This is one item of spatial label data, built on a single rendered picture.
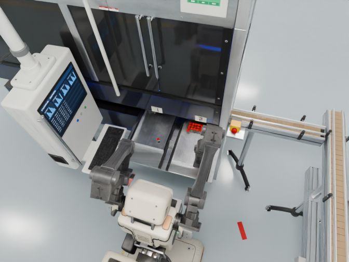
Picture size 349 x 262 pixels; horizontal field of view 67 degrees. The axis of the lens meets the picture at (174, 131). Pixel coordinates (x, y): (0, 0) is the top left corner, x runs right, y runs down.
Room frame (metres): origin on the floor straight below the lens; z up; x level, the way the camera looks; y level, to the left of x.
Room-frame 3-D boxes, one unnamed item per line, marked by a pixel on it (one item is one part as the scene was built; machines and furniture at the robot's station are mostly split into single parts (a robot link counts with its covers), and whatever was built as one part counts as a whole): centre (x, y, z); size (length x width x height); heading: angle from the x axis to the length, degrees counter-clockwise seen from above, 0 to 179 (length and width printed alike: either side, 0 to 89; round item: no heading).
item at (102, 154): (1.06, 0.54, 0.82); 0.40 x 0.14 x 0.02; 160
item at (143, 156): (1.02, 0.02, 0.87); 0.70 x 0.48 x 0.02; 68
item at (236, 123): (1.03, -0.44, 1.00); 0.08 x 0.07 x 0.07; 158
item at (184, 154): (0.96, -0.14, 0.90); 0.34 x 0.26 x 0.04; 159
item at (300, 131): (1.06, -0.76, 0.92); 0.69 x 0.16 x 0.16; 68
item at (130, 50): (1.31, 0.29, 1.51); 0.47 x 0.01 x 0.59; 68
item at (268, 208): (0.60, -1.03, 0.07); 0.50 x 0.08 x 0.14; 68
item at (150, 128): (1.14, 0.15, 0.90); 0.34 x 0.26 x 0.04; 158
